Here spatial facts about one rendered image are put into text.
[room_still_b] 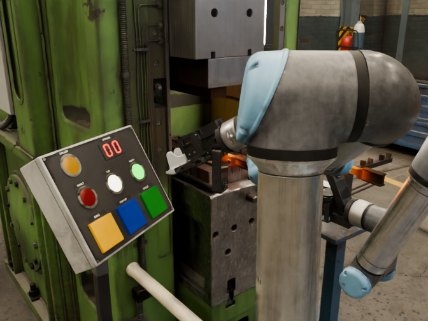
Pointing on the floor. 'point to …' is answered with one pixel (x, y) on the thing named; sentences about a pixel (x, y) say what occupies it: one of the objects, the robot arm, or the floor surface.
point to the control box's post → (102, 292)
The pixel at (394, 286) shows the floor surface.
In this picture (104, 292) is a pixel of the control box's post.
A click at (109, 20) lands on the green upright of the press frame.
